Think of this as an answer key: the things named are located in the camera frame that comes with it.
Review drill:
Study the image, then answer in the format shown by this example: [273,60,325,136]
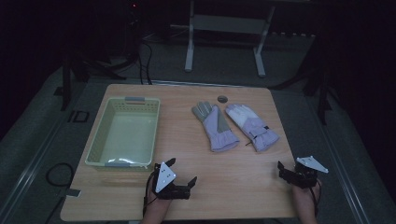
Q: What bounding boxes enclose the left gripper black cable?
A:
[142,171,157,217]

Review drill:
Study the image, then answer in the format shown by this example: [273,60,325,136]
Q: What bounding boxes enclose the white metal stand frame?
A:
[183,0,276,78]

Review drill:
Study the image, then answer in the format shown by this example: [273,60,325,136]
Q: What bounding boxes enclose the purple glove with white back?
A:
[224,103,280,153]

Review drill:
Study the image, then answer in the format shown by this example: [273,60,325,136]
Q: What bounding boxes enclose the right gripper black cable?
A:
[308,179,322,218]

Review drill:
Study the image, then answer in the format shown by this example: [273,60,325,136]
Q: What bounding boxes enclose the black tripod stand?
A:
[268,31,337,126]
[60,0,143,112]

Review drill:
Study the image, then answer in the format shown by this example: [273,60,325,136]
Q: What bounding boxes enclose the black cables behind table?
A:
[136,39,154,86]

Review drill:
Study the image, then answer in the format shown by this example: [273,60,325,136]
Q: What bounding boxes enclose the grey tape piece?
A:
[65,188,83,199]

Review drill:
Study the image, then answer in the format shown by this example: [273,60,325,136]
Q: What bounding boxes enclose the person's left hand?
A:
[146,182,174,214]

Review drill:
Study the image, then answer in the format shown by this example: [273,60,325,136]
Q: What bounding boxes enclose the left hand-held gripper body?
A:
[151,161,191,201]

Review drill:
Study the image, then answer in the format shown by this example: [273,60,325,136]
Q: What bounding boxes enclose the pale green plastic basket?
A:
[84,96,162,171]

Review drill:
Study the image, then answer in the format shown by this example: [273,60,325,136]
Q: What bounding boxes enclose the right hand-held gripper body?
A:
[288,155,330,189]

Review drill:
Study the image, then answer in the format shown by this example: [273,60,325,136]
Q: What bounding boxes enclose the black floor cable loop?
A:
[45,161,76,189]

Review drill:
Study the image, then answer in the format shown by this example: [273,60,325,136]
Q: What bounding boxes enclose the person's right hand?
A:
[290,181,322,216]

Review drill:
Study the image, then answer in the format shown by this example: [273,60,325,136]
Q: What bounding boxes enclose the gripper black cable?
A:
[308,179,322,218]
[142,171,157,217]

